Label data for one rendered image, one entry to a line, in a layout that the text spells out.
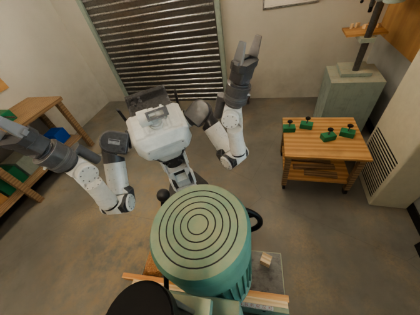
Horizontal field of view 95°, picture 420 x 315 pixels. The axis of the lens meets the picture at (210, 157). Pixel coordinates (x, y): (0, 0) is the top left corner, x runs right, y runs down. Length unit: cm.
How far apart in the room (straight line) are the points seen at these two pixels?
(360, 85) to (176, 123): 211
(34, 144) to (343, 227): 212
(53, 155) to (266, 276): 86
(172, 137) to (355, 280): 169
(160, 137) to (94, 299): 167
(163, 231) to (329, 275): 170
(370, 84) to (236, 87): 207
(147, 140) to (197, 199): 56
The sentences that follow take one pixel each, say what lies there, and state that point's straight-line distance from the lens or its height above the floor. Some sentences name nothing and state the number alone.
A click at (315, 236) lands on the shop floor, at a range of 203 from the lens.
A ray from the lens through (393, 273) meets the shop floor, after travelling 214.
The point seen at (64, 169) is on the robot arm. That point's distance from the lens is 75.
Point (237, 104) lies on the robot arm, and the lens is 71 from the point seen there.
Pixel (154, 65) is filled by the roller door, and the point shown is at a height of 69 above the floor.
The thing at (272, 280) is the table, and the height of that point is 90.
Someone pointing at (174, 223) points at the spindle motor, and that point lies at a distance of 36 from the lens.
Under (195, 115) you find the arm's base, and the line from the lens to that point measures 91.
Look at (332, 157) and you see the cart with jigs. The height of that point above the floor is 53.
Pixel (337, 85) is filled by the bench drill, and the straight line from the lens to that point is 255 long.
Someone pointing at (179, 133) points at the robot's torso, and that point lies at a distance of 89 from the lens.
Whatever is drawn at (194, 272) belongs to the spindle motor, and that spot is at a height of 150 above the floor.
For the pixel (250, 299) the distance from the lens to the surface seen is 87.
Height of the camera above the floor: 181
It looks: 45 degrees down
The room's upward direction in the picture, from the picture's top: 13 degrees counter-clockwise
